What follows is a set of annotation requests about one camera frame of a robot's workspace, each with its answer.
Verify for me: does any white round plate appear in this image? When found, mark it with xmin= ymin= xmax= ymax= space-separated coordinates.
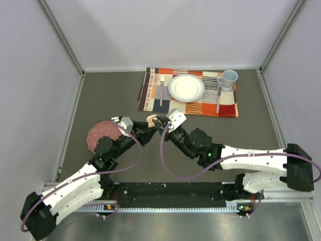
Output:
xmin=168 ymin=74 xmax=205 ymax=102

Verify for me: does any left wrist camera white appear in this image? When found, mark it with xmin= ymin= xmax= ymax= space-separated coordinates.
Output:
xmin=111 ymin=116 xmax=133 ymax=137

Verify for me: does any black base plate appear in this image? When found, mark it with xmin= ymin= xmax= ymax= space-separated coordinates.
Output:
xmin=100 ymin=182 xmax=264 ymax=209

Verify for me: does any purple cable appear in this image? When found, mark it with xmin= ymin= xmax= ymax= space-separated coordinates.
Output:
xmin=20 ymin=122 xmax=144 ymax=233
xmin=159 ymin=123 xmax=321 ymax=218

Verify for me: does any pink polka dot plate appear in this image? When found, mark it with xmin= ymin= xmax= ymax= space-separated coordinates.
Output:
xmin=86 ymin=120 xmax=121 ymax=153

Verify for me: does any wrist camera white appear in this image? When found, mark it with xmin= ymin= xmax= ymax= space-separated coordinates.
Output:
xmin=166 ymin=108 xmax=187 ymax=133
xmin=111 ymin=116 xmax=133 ymax=137

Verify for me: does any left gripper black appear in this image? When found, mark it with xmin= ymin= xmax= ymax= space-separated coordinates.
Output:
xmin=111 ymin=119 xmax=158 ymax=160

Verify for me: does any grey cable duct rail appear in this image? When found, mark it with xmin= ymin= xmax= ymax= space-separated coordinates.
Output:
xmin=76 ymin=202 xmax=253 ymax=213

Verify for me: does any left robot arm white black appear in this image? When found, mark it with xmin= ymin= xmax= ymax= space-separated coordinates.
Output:
xmin=20 ymin=116 xmax=157 ymax=240

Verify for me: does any pink handled fork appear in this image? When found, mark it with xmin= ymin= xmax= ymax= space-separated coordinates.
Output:
xmin=159 ymin=75 xmax=165 ymax=106

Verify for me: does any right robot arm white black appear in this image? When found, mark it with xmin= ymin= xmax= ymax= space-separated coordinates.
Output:
xmin=150 ymin=116 xmax=314 ymax=199

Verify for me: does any pink handled knife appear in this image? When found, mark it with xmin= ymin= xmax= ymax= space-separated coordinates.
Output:
xmin=216 ymin=84 xmax=221 ymax=114

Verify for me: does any light blue mug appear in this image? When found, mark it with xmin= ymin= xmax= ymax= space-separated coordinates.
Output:
xmin=217 ymin=70 xmax=239 ymax=91

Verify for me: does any beige square ring object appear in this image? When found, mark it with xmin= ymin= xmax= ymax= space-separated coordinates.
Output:
xmin=146 ymin=114 xmax=158 ymax=128

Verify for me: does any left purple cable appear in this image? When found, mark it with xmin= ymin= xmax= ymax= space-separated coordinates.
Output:
xmin=20 ymin=122 xmax=144 ymax=233

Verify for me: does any patterned orange placemat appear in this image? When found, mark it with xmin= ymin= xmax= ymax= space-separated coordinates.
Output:
xmin=138 ymin=67 xmax=239 ymax=117

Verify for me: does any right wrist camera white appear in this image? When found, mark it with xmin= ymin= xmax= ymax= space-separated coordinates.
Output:
xmin=166 ymin=108 xmax=187 ymax=133

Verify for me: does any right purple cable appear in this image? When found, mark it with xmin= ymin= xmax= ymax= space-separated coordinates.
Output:
xmin=159 ymin=123 xmax=321 ymax=218

